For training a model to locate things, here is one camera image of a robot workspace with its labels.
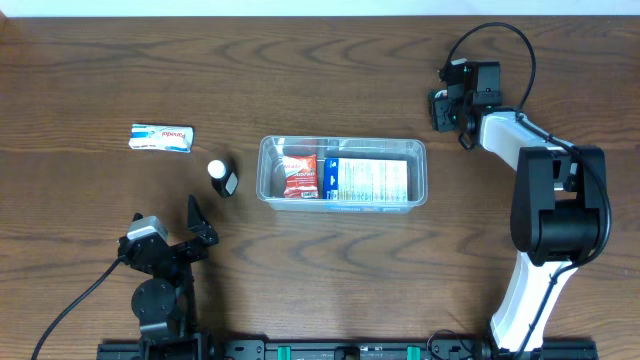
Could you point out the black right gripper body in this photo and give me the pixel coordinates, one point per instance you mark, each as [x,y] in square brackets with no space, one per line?
[445,111]

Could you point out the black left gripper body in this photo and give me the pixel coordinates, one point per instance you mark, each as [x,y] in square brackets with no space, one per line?
[176,248]

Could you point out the blue fever patch box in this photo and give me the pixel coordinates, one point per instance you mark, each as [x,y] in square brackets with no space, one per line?
[365,180]

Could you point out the white Panadol box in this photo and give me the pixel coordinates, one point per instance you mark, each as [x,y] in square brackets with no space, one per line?
[161,137]

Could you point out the red Panadol box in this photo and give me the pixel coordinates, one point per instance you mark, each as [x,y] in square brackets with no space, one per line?
[301,179]

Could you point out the green square box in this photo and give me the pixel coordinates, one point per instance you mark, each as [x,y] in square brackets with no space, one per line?
[438,104]

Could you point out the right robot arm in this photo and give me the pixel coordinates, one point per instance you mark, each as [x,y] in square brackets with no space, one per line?
[560,213]

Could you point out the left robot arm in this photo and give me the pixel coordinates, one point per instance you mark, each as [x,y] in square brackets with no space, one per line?
[165,304]

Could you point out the clear plastic container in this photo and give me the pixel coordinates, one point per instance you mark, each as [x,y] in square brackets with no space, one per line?
[270,181]

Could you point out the dark bottle white cap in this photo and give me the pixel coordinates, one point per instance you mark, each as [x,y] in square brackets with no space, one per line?
[223,178]

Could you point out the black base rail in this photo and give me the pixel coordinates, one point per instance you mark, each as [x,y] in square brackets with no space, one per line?
[438,348]

